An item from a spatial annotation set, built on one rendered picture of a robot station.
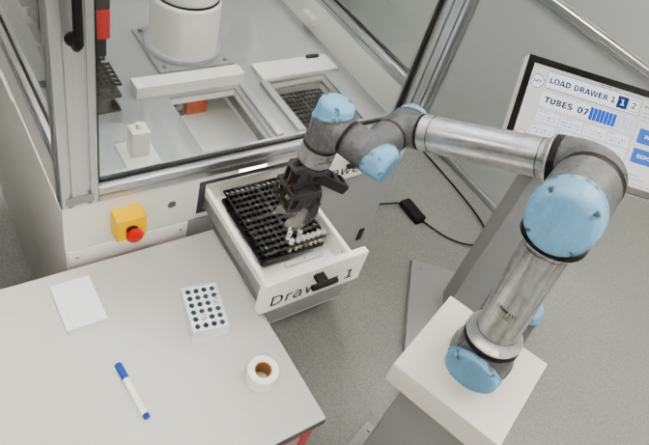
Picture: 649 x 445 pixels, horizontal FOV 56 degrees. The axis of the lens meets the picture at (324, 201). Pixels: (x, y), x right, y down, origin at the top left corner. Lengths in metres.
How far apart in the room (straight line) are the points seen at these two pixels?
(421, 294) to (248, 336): 1.32
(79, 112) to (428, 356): 0.92
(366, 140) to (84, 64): 0.53
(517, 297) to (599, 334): 1.93
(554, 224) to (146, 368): 0.89
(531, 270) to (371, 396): 1.37
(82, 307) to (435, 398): 0.81
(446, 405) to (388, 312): 1.20
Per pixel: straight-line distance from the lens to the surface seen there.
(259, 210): 1.53
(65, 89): 1.23
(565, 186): 0.99
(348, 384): 2.36
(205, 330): 1.43
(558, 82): 1.98
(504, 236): 2.30
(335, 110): 1.18
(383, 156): 1.16
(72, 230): 1.49
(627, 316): 3.24
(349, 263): 1.47
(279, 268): 1.50
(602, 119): 2.03
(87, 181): 1.40
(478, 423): 1.45
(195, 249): 1.61
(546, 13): 2.93
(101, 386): 1.40
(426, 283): 2.71
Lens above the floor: 2.00
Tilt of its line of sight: 43 degrees down
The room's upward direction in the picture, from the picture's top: 19 degrees clockwise
